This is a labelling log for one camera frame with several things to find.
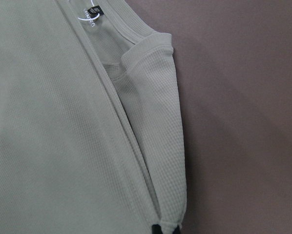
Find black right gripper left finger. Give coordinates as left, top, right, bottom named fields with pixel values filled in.
left=151, top=224, right=162, bottom=234

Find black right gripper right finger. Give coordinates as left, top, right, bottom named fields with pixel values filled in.
left=172, top=226, right=181, bottom=234

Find olive green long-sleeve shirt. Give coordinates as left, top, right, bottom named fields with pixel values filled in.
left=0, top=0, right=187, bottom=234

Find white shirt tag string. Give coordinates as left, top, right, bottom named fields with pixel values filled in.
left=78, top=0, right=102, bottom=24

